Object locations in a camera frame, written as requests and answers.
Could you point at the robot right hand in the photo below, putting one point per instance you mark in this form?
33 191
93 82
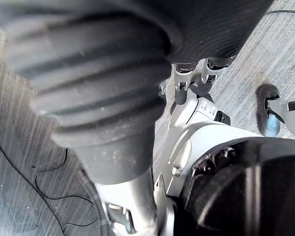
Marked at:
93 73

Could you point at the silver robot right leg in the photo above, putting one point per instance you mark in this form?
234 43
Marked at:
211 142

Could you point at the dark robot left foot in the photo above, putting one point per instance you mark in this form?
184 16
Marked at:
261 103

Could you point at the black robot pelvis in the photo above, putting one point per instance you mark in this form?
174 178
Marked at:
248 191

